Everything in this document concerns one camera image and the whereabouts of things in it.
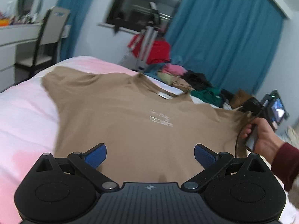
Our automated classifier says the tan t-shirt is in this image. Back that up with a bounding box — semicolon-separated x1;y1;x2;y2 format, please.
42;67;249;184

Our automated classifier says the dark red sleeve forearm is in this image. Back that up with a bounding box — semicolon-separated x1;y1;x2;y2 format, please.
271;143;298;192

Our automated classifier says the person's right hand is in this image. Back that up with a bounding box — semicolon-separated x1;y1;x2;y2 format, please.
241;117;285;164

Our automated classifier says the green garment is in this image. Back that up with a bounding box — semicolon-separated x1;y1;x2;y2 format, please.
190;88;226;108

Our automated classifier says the black garment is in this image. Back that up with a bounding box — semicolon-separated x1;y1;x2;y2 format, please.
181;70;212;91

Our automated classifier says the beige patterned garment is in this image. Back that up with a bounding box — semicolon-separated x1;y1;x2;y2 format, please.
170;75;194;92

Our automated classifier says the blue curtain right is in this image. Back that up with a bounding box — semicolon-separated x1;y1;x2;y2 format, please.
166;0;285;94

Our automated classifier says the blue curtain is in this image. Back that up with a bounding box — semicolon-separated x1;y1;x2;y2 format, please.
57;0;93;61
166;0;285;94

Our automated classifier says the pink garment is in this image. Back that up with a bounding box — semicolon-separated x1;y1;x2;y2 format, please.
162;63;187;76

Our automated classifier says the grey black chair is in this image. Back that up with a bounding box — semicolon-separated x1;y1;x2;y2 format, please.
15;7;70;78

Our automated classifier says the white dressing table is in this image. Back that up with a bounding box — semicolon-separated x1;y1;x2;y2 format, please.
1;23;41;91

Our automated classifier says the dark window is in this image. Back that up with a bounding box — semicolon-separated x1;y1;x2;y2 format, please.
106;0;182;31

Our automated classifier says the blue curtain left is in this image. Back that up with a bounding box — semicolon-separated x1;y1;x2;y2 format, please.
57;0;93;61

